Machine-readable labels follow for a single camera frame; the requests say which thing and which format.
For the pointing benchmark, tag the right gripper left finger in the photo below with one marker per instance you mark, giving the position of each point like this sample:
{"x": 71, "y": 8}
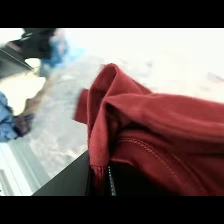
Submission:
{"x": 70, "y": 180}

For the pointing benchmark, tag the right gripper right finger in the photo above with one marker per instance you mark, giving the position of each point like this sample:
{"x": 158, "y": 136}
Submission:
{"x": 133, "y": 183}

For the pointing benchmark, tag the red garment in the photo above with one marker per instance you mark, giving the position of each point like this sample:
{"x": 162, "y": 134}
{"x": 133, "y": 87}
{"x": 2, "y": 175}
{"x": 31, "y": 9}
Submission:
{"x": 156, "y": 133}

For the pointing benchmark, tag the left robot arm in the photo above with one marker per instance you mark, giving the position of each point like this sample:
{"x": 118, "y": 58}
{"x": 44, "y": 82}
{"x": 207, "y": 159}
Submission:
{"x": 35, "y": 43}

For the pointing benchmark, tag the blue garment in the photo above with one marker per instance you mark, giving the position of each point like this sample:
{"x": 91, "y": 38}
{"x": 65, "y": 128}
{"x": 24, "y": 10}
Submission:
{"x": 6, "y": 120}

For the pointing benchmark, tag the silver frame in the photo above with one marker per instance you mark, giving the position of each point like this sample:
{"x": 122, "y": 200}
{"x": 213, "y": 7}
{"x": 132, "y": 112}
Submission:
{"x": 11, "y": 173}

